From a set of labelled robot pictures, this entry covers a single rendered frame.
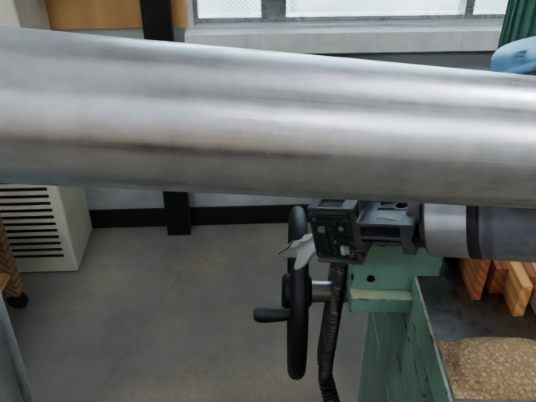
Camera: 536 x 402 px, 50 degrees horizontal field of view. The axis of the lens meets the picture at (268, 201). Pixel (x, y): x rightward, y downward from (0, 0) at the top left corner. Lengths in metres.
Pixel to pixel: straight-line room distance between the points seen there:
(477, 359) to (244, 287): 1.52
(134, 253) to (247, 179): 2.11
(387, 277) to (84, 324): 1.44
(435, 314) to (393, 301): 0.08
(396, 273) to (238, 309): 1.27
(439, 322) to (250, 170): 0.58
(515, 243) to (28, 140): 0.44
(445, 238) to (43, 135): 0.41
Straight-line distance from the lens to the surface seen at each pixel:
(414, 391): 0.94
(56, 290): 2.33
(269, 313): 0.88
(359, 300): 0.91
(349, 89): 0.32
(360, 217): 0.62
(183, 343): 2.03
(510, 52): 0.54
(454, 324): 0.86
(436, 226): 0.60
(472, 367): 0.77
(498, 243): 0.60
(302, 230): 0.89
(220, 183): 0.32
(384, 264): 0.89
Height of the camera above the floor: 1.49
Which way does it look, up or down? 34 degrees down
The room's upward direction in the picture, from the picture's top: straight up
